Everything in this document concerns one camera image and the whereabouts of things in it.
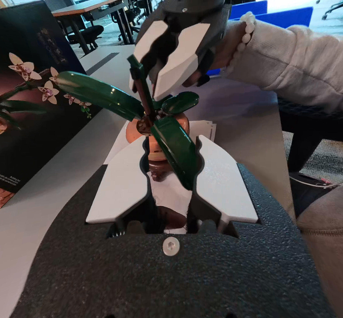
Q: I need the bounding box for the person's right hand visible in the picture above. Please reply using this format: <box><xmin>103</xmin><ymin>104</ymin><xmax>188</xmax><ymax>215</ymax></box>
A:
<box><xmin>182</xmin><ymin>24</ymin><xmax>244</xmax><ymax>88</ymax></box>

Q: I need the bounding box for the green and brown toy stem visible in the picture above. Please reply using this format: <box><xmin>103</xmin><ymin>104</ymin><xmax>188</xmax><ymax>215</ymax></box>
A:
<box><xmin>127</xmin><ymin>54</ymin><xmax>157</xmax><ymax>122</ymax></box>

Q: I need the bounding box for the toy orchid plant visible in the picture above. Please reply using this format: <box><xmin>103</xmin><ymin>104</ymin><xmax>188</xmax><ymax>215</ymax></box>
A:
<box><xmin>55</xmin><ymin>71</ymin><xmax>205</xmax><ymax>191</ymax></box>

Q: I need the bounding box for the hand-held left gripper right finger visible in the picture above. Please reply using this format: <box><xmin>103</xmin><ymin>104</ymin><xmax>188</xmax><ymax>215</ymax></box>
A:
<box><xmin>191</xmin><ymin>135</ymin><xmax>259</xmax><ymax>232</ymax></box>

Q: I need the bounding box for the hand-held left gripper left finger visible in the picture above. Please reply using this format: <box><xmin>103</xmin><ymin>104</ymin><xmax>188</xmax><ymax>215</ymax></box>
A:
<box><xmin>85</xmin><ymin>137</ymin><xmax>153</xmax><ymax>224</ymax></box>

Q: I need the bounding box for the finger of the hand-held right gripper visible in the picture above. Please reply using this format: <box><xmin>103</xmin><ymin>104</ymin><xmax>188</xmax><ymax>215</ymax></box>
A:
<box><xmin>153</xmin><ymin>22</ymin><xmax>212</xmax><ymax>102</ymax></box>
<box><xmin>129</xmin><ymin>20</ymin><xmax>178</xmax><ymax>93</ymax></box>

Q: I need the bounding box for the grey desk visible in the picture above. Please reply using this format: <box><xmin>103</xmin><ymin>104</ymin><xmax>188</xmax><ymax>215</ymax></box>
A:
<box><xmin>0</xmin><ymin>44</ymin><xmax>298</xmax><ymax>318</ymax></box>

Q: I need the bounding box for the group of black office chairs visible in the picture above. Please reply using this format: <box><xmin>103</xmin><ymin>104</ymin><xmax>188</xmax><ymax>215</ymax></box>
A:
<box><xmin>33</xmin><ymin>0</ymin><xmax>343</xmax><ymax>49</ymax></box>

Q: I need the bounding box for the person's right forearm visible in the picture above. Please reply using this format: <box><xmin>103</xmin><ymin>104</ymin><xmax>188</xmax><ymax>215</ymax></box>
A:
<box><xmin>225</xmin><ymin>18</ymin><xmax>343</xmax><ymax>113</ymax></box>

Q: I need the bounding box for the black orchid toy box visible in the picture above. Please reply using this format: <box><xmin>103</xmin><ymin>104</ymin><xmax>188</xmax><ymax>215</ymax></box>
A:
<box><xmin>0</xmin><ymin>0</ymin><xmax>103</xmax><ymax>209</ymax></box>

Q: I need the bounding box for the black mesh seat cushion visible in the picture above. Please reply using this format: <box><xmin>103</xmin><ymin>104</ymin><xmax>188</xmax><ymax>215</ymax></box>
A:
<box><xmin>277</xmin><ymin>97</ymin><xmax>343</xmax><ymax>174</ymax></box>

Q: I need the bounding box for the group of wood-edged tables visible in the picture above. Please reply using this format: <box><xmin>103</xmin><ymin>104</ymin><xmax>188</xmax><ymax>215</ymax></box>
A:
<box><xmin>52</xmin><ymin>0</ymin><xmax>262</xmax><ymax>56</ymax></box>

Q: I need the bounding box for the black bag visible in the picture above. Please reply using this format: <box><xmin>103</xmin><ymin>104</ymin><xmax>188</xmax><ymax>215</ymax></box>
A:
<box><xmin>289</xmin><ymin>172</ymin><xmax>341</xmax><ymax>218</ymax></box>

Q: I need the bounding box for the white cord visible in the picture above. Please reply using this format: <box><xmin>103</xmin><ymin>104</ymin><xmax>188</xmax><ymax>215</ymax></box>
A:
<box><xmin>290</xmin><ymin>176</ymin><xmax>337</xmax><ymax>189</ymax></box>

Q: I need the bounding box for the person's grey hoodie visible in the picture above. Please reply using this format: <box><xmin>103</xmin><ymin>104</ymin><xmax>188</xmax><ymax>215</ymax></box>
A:
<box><xmin>295</xmin><ymin>185</ymin><xmax>343</xmax><ymax>318</ymax></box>

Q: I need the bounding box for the blue plastic bin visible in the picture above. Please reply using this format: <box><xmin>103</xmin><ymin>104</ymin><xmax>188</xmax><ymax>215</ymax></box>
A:
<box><xmin>206</xmin><ymin>0</ymin><xmax>313</xmax><ymax>77</ymax></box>

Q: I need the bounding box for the white instruction booklet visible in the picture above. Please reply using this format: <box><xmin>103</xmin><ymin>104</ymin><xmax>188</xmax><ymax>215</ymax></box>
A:
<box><xmin>103</xmin><ymin>120</ymin><xmax>217</xmax><ymax>217</ymax></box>

